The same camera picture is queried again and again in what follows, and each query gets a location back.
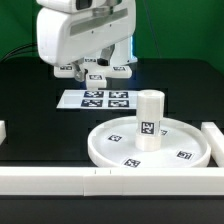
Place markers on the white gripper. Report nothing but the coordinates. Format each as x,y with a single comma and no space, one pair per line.
68,30

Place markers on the white cross-shaped table base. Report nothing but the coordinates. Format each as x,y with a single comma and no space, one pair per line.
95,74

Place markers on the white round table top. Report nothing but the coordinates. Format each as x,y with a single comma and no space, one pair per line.
112,144

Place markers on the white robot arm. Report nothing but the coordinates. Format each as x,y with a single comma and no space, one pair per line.
70,30

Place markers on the white marker sheet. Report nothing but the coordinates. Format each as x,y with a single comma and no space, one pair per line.
100,99

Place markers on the white left fence bar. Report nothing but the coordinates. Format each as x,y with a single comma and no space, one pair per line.
2,131

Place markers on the white fence bar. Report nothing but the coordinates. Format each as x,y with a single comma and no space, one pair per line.
66,181
215,139
2,131

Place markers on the white front fence bar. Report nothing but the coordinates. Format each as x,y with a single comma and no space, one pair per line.
66,181

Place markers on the white right fence bar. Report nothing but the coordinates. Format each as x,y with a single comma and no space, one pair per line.
215,139

